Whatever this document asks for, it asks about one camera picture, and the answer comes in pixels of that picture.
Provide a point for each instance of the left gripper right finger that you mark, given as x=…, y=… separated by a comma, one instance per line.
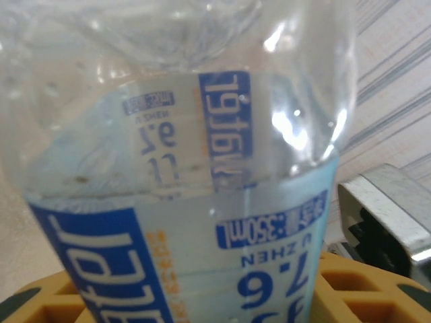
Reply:
x=370, y=296

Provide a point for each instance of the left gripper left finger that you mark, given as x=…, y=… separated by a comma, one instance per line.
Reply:
x=43, y=303

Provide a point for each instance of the water bottle light blue label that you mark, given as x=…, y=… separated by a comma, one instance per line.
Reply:
x=202, y=235

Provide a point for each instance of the silver metal frame bracket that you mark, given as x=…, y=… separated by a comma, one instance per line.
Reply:
x=387, y=191

